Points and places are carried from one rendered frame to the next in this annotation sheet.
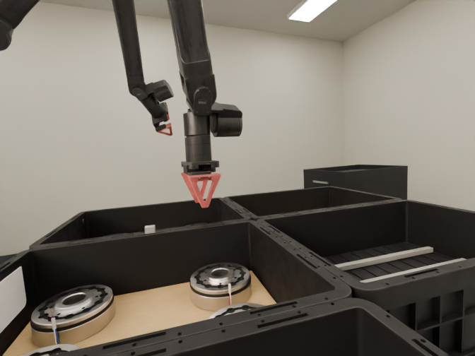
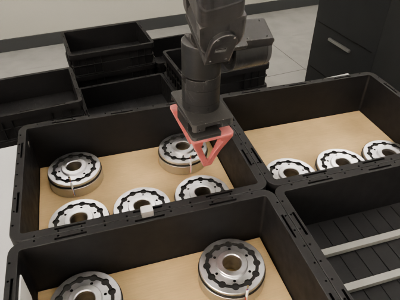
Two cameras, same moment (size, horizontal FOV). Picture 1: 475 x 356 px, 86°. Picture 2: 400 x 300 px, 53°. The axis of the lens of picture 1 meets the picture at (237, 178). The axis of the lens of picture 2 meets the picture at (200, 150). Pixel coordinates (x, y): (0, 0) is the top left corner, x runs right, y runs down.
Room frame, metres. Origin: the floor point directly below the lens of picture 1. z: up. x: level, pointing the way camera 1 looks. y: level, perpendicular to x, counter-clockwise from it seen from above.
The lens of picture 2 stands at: (0.05, 0.09, 1.38)
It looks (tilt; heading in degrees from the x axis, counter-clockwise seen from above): 39 degrees down; 359
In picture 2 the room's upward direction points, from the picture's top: straight up
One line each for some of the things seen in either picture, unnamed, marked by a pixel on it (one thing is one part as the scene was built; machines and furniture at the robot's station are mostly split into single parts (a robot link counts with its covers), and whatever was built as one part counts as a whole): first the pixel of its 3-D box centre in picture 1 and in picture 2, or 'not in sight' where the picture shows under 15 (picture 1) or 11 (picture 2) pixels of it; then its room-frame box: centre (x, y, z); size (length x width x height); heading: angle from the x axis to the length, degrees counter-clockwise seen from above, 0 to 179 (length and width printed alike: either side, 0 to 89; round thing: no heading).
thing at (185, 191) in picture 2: not in sight; (202, 194); (0.57, 0.08, 0.86); 0.10 x 0.10 x 0.01
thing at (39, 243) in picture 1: (155, 219); (133, 158); (0.61, 0.20, 0.92); 0.40 x 0.30 x 0.02; 106
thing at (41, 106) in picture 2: not in sight; (38, 138); (1.41, 0.75, 0.37); 0.40 x 0.30 x 0.45; 111
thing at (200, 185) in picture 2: not in sight; (202, 192); (0.57, 0.08, 0.86); 0.05 x 0.05 x 0.01
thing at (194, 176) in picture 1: (202, 185); (204, 137); (0.56, 0.08, 1.00); 0.07 x 0.07 x 0.09; 21
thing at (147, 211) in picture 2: (150, 229); (146, 211); (0.46, 0.17, 0.94); 0.02 x 0.01 x 0.01; 106
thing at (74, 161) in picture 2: not in sight; (74, 166); (0.65, 0.33, 0.86); 0.05 x 0.05 x 0.01
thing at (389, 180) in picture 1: (352, 224); (381, 56); (1.99, -0.89, 0.45); 0.62 x 0.45 x 0.90; 111
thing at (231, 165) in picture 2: (156, 239); (136, 179); (0.61, 0.20, 0.87); 0.40 x 0.30 x 0.11; 106
